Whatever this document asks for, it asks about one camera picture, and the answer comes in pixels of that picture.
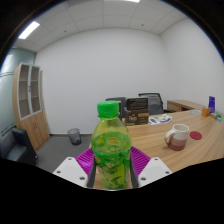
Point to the grey mesh waste bin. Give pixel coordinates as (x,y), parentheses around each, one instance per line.
(75,136)

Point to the flat round red coaster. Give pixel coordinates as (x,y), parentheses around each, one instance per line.
(196,135)

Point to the orange cardboard box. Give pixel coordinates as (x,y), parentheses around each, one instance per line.
(206,111)

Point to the green drink bottle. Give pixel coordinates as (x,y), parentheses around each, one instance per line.
(111,156)

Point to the dark brown flat box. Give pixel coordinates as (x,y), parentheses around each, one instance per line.
(137,104)

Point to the grey mesh office chair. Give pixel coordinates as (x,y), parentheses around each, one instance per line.
(155,103)

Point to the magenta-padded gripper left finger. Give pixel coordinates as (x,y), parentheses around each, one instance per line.
(71,170)

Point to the long ceiling light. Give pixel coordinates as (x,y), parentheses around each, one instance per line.
(29,30)

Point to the black padded office chair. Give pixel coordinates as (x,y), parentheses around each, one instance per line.
(116,101)

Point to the white and brown mug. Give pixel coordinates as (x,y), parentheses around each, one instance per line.
(179,138)

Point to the tall purple box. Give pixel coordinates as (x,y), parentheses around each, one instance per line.
(211,104)

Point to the brown box with yellow band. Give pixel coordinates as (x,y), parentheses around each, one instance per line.
(137,117)

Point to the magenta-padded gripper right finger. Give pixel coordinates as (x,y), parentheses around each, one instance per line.
(153,169)

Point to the black leather armchair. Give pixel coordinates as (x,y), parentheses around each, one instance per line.
(15,146)

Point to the wooden shelf unit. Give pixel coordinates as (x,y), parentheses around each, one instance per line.
(33,123)

